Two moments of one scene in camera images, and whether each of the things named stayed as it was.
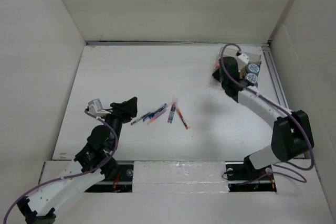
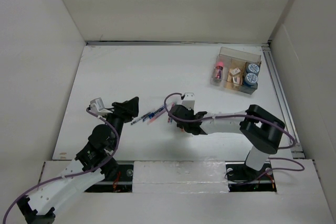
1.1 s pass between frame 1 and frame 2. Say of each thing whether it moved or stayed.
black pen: stayed
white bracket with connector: moved
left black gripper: stayed
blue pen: stayed
